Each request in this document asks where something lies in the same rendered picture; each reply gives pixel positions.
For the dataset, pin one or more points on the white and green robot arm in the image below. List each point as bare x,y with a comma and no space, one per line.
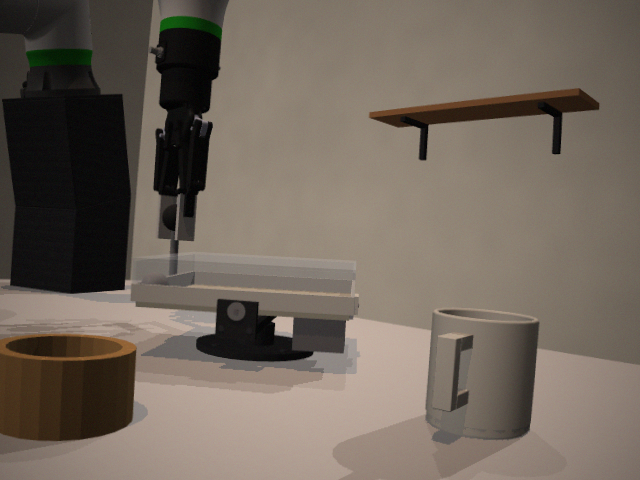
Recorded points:
59,46

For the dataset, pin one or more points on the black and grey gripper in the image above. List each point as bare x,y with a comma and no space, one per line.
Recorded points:
185,94

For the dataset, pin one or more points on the grey mug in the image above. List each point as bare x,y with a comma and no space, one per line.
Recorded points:
495,375

